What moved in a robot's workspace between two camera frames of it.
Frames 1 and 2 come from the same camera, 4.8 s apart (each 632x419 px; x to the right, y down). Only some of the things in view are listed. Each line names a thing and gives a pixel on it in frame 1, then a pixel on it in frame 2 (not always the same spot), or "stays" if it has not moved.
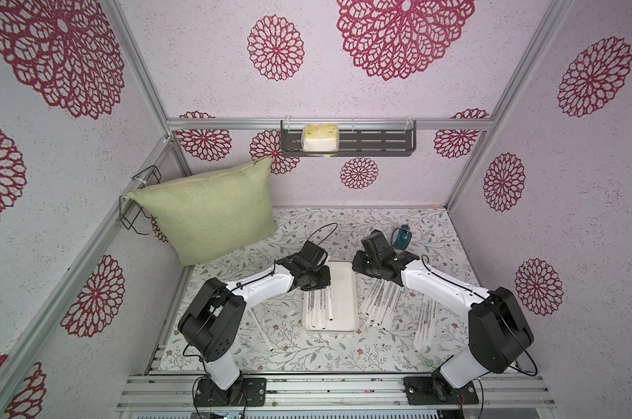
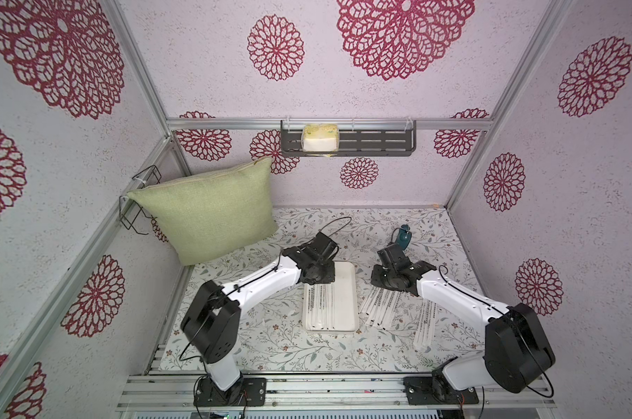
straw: x=324 y=308 stays
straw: x=310 y=309 stays
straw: x=262 y=330 → x=333 y=305
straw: x=427 y=319 stays
